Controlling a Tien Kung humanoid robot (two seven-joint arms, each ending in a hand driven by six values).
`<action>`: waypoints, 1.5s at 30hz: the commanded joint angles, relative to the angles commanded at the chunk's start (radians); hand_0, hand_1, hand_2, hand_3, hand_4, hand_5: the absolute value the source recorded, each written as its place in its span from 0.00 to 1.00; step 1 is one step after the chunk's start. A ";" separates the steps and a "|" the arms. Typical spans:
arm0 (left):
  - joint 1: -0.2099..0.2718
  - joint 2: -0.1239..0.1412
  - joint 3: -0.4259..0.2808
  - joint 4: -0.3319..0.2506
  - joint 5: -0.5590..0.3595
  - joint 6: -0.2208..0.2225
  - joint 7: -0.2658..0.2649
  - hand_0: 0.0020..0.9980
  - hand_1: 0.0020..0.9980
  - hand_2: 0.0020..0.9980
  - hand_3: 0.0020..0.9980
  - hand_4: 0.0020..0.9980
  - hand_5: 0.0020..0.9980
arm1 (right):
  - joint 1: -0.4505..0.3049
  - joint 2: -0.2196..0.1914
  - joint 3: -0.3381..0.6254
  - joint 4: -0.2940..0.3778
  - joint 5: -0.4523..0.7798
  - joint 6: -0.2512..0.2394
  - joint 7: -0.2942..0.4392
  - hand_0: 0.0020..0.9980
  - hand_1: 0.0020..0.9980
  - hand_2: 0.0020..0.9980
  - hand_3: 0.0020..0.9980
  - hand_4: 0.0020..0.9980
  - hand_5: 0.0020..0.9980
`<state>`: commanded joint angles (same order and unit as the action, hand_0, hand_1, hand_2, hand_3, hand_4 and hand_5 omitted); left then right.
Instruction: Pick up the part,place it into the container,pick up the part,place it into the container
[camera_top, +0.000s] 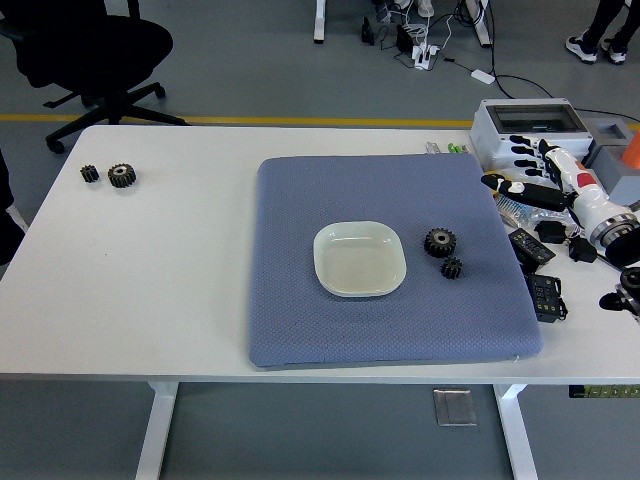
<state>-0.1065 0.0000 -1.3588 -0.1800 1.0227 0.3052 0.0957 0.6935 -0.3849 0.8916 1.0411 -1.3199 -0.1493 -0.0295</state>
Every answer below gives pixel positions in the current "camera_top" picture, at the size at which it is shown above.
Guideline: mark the black box on floor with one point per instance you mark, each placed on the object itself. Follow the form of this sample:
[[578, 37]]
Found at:
[[404, 37]]

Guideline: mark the clear plastic parts bag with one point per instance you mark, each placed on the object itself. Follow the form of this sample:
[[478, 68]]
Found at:
[[515, 215]]

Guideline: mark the white table leg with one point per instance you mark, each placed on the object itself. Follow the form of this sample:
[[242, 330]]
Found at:
[[517, 440], [157, 435]]

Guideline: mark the grey block with recess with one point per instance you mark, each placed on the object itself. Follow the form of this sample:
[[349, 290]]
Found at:
[[607, 160]]

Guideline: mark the black adapter block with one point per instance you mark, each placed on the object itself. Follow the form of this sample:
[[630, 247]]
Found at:
[[550, 231]]

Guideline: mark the grey electrical enclosure box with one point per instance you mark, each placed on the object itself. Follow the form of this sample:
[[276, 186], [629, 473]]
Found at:
[[530, 117]]

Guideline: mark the clear plastic clip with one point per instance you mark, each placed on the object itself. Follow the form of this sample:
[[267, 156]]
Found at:
[[434, 148]]

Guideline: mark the white square dish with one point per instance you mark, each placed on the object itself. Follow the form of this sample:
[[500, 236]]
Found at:
[[360, 265]]

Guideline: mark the metal floor plate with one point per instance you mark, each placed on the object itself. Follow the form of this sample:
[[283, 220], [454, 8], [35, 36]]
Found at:
[[454, 407]]

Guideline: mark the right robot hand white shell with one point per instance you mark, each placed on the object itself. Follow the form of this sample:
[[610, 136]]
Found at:
[[587, 197]]

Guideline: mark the black stand on floor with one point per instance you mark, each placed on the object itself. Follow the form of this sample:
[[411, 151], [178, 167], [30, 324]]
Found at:
[[367, 32]]

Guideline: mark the white power adapter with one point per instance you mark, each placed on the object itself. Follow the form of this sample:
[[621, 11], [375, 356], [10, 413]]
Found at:
[[482, 76]]

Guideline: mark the black digital controller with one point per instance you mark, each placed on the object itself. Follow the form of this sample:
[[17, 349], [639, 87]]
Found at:
[[545, 295], [532, 247]]

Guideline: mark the black office chair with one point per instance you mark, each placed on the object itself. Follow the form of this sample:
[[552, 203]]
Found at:
[[95, 45]]

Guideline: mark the table height control panel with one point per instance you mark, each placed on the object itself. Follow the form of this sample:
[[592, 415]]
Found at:
[[605, 392]]

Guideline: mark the blue-grey padded mat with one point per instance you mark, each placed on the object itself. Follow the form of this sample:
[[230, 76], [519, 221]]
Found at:
[[350, 340]]

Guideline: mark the white power strip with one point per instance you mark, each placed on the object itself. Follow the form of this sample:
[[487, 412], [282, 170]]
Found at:
[[424, 56]]

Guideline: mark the orange cone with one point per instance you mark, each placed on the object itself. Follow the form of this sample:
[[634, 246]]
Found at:
[[632, 155]]

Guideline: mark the large black gear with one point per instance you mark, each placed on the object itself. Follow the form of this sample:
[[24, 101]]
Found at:
[[121, 176], [440, 242]]

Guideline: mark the small black gear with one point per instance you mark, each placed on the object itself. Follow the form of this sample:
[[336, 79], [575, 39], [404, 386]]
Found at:
[[451, 268], [89, 174]]

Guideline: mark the white desk leg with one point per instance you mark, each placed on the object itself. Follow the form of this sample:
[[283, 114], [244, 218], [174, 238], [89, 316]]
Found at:
[[320, 25], [481, 30]]

